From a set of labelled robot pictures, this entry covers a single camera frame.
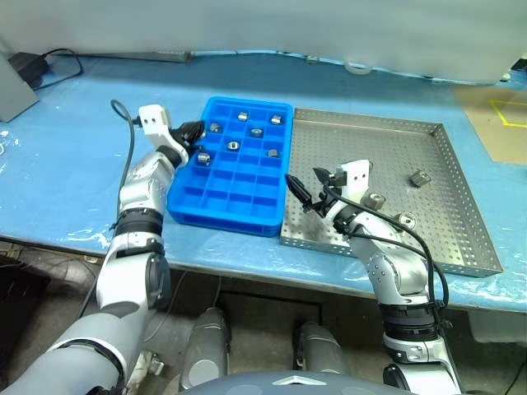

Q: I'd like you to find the blue compartment tray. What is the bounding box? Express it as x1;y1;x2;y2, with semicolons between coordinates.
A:
166;95;295;239

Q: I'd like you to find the grey robot torso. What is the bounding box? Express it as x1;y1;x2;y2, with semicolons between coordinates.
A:
175;369;385;395

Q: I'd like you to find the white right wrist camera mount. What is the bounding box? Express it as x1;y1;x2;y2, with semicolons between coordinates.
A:
336;159;374;205

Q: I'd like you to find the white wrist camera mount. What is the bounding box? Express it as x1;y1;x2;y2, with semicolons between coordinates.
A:
336;159;374;205
138;105;189;160

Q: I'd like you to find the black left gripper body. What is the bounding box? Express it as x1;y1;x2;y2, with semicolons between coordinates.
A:
170;124;196;151

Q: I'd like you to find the black floor case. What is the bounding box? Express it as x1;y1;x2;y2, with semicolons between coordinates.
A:
0;253;52;332

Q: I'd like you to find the white tape ring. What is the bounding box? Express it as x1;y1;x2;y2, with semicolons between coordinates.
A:
343;60;372;76

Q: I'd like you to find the grey box corner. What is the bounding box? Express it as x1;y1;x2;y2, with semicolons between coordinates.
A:
0;52;41;123

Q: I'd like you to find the white plastic box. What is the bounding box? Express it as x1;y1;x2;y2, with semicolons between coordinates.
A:
468;309;527;345

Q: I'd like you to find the brown cardboard sheet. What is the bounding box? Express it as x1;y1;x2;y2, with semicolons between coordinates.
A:
451;84;527;166

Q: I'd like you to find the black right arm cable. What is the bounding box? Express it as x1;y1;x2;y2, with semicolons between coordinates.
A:
320;184;450;314

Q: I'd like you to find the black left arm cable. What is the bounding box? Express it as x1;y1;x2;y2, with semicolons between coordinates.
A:
110;99;143;194

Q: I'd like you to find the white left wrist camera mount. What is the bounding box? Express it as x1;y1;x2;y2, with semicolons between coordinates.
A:
138;105;189;160

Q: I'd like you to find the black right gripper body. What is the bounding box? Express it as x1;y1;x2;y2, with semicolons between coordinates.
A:
309;169;348;220

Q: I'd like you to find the black adapter cable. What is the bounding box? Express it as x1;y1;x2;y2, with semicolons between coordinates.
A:
31;48;84;91

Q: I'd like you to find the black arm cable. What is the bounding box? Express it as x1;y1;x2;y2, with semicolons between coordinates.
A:
110;99;143;194
320;184;450;314

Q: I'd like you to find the black power adapter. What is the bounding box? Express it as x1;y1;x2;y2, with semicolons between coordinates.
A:
7;52;49;90

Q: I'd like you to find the perforated steel tray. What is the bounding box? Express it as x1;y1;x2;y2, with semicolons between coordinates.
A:
279;107;505;280

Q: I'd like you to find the metal nut centre tray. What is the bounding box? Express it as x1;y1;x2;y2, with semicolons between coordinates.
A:
363;192;387;210

